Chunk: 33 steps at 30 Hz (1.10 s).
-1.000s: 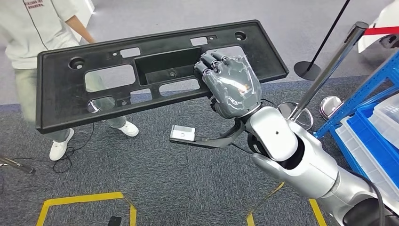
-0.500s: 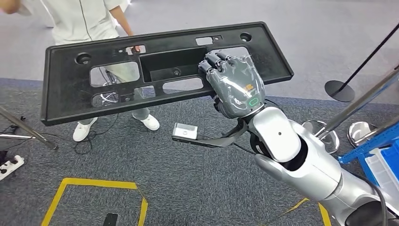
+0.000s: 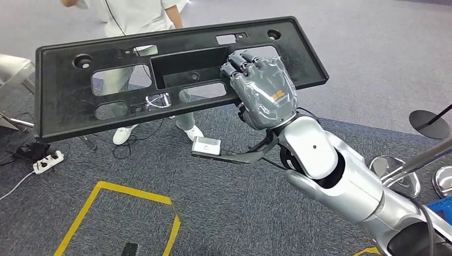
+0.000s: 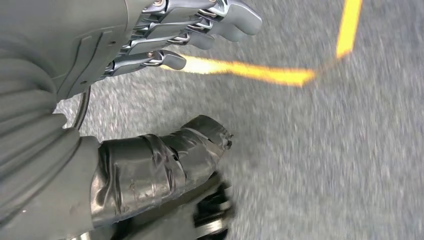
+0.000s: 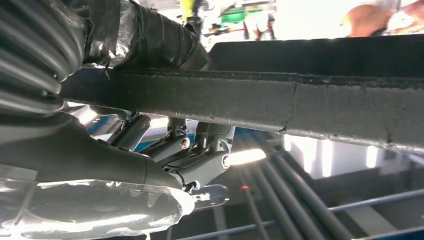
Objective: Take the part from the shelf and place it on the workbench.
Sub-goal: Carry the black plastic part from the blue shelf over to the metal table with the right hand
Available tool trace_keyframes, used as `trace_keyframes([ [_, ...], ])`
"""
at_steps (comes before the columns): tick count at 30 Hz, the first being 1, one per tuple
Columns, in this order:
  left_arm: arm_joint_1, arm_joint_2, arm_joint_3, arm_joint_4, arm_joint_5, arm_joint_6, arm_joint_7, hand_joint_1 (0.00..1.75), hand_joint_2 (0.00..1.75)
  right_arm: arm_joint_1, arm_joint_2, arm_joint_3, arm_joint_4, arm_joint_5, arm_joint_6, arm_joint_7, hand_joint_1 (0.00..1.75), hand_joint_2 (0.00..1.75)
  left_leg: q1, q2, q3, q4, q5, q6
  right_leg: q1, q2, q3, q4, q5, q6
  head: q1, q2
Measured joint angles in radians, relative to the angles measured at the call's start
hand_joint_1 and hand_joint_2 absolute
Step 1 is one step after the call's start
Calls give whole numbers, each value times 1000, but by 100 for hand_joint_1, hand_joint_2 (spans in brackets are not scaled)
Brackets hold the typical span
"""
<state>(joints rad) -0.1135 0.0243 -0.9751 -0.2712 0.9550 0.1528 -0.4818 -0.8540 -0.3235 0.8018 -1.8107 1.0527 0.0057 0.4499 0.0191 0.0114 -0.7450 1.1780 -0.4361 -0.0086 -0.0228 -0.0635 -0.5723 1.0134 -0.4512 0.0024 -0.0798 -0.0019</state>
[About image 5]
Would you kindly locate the person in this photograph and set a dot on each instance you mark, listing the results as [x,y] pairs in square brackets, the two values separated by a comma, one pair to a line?
[364,20]

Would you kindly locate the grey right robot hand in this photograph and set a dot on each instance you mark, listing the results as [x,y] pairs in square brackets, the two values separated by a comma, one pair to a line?
[82,155]

